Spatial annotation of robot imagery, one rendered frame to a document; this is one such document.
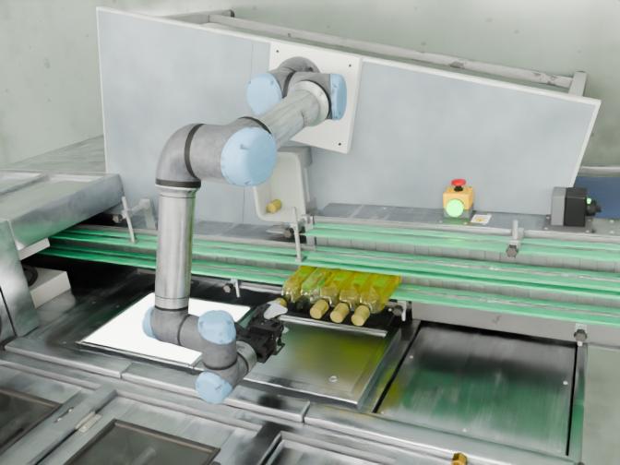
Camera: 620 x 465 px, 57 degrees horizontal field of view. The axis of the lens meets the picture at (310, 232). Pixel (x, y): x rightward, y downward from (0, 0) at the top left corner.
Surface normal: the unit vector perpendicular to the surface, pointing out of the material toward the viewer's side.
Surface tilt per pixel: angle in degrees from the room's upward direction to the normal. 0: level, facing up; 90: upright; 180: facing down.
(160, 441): 90
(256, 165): 82
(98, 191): 90
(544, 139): 0
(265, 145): 82
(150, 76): 0
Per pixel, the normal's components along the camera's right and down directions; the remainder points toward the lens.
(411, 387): -0.09, -0.93
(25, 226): 0.90, 0.07
